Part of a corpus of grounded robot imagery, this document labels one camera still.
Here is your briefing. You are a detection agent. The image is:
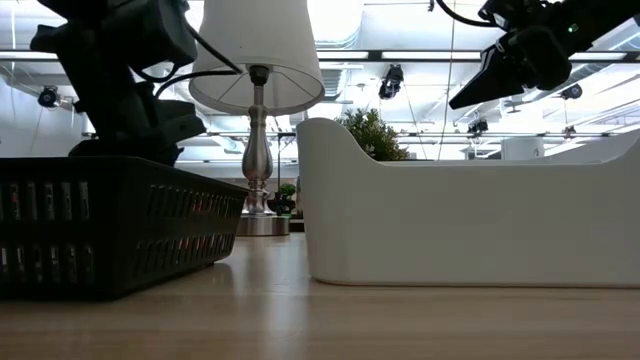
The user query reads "small background plant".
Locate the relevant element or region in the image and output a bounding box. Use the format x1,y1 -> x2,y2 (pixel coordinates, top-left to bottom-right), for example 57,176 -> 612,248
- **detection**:
266,182 -> 298,217

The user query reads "black plastic mesh basket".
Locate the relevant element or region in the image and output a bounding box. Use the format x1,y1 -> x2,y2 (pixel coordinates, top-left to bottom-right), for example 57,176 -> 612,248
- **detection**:
0,155 -> 250,302

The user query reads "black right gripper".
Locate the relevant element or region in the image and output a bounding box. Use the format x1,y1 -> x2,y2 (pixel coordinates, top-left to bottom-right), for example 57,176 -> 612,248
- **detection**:
448,24 -> 577,110

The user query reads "potted plant ribbed pot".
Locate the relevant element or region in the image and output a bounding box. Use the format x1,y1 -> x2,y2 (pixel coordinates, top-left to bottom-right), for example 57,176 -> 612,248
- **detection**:
334,108 -> 410,163

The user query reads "white plastic bin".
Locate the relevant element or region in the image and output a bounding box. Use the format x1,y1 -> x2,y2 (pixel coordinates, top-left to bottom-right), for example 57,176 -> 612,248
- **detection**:
295,117 -> 640,289

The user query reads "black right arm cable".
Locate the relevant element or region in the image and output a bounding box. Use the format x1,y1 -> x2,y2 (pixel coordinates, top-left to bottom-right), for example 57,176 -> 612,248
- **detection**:
433,0 -> 497,29

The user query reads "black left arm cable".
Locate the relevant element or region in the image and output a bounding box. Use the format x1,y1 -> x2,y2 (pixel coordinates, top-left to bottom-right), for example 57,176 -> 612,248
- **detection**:
133,22 -> 246,100

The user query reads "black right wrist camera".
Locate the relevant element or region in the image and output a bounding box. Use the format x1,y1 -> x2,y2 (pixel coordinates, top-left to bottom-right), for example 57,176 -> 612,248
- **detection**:
477,0 -> 552,34

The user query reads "silver table lamp white shade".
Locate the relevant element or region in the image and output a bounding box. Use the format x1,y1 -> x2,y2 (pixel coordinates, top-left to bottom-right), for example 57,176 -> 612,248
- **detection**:
188,0 -> 327,238

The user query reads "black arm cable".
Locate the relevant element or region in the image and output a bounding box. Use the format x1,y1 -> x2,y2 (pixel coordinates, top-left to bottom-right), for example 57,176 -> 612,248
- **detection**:
133,22 -> 246,100
433,0 -> 497,29

